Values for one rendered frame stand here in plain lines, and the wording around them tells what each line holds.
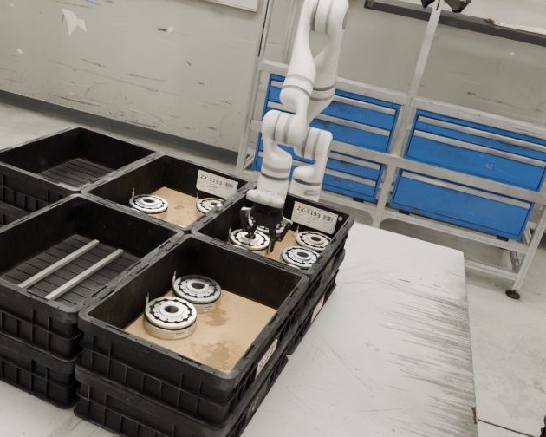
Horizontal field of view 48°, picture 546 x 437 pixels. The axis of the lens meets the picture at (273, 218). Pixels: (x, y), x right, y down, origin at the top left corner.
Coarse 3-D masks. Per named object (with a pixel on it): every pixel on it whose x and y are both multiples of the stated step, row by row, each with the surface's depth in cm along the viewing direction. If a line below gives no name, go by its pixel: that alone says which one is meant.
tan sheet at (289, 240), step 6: (288, 234) 170; (294, 234) 171; (282, 240) 166; (288, 240) 167; (294, 240) 168; (276, 246) 163; (288, 246) 164; (270, 252) 159; (276, 252) 160; (276, 258) 157
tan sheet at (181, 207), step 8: (160, 192) 180; (168, 192) 181; (176, 192) 182; (168, 200) 176; (176, 200) 177; (184, 200) 178; (192, 200) 179; (168, 208) 171; (176, 208) 172; (184, 208) 173; (192, 208) 174; (168, 216) 167; (176, 216) 168; (184, 216) 169; (192, 216) 170; (176, 224) 164; (184, 224) 164
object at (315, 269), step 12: (288, 192) 171; (228, 204) 157; (312, 204) 168; (216, 216) 149; (348, 216) 166; (192, 228) 141; (348, 228) 160; (216, 240) 138; (336, 240) 149; (252, 252) 136; (324, 252) 142; (288, 264) 134; (312, 264) 136; (312, 276) 133
